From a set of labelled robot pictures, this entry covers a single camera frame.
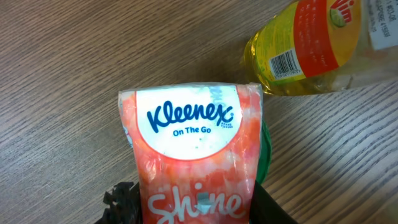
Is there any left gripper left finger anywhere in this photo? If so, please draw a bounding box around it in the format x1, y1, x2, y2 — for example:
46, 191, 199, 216
95, 182, 143, 224

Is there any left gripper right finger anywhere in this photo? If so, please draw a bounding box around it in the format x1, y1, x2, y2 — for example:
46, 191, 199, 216
249, 181, 298, 224

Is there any green lid jar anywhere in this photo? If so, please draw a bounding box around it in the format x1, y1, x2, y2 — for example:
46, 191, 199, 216
256, 121, 272, 184

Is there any orange Kleenex tissue pack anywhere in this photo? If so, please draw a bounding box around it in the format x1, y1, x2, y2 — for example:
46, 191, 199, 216
118, 83, 262, 223

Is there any yellow Vim dish soap bottle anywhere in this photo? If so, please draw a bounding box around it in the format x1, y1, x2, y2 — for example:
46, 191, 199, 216
243, 0, 397, 96

